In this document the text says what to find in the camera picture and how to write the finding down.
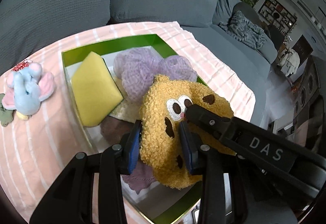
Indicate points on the mauve towel in box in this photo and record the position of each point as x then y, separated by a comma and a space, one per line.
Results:
136, 174

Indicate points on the purple mesh bath pouf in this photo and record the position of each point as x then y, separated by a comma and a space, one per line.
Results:
137, 67

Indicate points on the red white patterned pouch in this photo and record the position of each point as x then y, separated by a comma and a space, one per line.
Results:
21, 65

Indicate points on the pink white striped blanket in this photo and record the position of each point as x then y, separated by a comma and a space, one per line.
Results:
34, 152

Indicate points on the green towel cloth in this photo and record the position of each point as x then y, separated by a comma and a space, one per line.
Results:
6, 116

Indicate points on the green cardboard box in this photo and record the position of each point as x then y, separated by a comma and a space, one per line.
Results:
158, 204

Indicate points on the black wall shelf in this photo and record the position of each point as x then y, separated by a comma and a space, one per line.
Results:
277, 15

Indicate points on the grey knitted throw blanket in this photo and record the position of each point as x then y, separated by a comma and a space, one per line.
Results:
243, 30

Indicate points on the cream fluffy cloth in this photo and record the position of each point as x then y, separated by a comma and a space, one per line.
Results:
127, 110

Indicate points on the blue elephant plush toy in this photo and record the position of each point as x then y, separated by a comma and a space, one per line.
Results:
27, 89

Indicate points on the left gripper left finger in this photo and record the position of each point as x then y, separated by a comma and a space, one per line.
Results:
69, 199

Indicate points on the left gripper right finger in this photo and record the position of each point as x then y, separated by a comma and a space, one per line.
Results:
204, 160

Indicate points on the yellow cookie plush toy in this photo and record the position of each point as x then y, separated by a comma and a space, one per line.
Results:
163, 108

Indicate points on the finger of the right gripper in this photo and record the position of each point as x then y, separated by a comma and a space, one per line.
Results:
208, 121

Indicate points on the grey corduroy sofa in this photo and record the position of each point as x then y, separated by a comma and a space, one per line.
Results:
29, 25

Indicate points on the yellow green sponge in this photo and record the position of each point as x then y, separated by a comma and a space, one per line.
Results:
95, 91

